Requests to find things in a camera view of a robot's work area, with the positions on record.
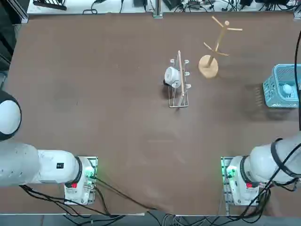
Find aluminium frame beam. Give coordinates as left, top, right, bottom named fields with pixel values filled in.
left=9, top=0, right=29, bottom=24

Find wire rack with wooden bar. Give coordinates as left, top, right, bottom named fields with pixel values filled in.
left=168, top=50, right=191, bottom=109

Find black cables from left arm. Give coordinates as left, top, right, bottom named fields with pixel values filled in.
left=18, top=176, right=158, bottom=218

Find wooden cup rack tree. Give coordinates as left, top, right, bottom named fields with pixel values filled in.
left=198, top=16, right=243, bottom=79

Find aluminium frame post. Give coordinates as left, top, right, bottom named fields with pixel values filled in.
left=152, top=0, right=164, bottom=19

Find white cup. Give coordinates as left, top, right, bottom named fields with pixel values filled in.
left=163, top=66, right=182, bottom=88

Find black power adapter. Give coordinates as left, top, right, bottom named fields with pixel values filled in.
left=162, top=0, right=180, bottom=10

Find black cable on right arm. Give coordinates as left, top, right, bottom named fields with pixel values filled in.
left=293, top=30, right=301, bottom=130

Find light blue plastic basket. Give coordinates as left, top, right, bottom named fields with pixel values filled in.
left=262, top=64, right=301, bottom=109

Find light blue plastic cup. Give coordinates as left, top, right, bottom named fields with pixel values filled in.
left=282, top=84, right=293, bottom=98

